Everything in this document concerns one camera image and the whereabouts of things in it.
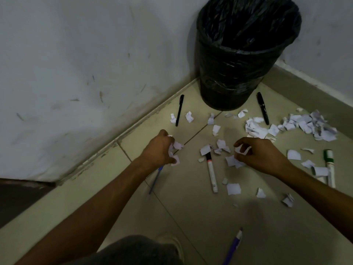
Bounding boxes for blue ballpoint pen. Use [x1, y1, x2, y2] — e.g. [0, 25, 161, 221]
[149, 166, 164, 195]

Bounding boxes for white marker with green cap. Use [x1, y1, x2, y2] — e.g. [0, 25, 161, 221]
[323, 149, 336, 189]

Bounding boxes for slim black pen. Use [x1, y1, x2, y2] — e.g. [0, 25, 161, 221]
[175, 94, 185, 127]

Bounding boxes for black bin liner bag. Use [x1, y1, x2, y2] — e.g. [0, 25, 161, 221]
[196, 0, 302, 91]

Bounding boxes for person's right hand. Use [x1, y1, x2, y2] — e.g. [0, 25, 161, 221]
[234, 137, 293, 176]

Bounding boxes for light shoe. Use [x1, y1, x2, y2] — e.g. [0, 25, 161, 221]
[157, 232, 185, 262]

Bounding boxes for thick black marker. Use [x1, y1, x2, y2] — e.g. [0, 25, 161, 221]
[256, 92, 270, 126]

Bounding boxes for purple and white pen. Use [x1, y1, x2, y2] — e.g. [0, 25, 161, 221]
[222, 228, 243, 265]

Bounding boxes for person's left forearm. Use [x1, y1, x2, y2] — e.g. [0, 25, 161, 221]
[14, 158, 155, 265]

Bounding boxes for white marker with black cap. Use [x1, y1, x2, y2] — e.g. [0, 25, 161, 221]
[205, 152, 218, 194]

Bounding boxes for person's right forearm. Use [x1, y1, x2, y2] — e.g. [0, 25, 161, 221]
[276, 160, 353, 244]

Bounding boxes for black plastic waste bin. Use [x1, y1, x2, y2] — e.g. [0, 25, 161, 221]
[199, 77, 265, 111]

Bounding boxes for person's left hand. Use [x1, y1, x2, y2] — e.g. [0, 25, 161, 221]
[137, 129, 177, 174]

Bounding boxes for scattered white paper scraps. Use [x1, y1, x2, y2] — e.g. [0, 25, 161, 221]
[170, 107, 338, 209]

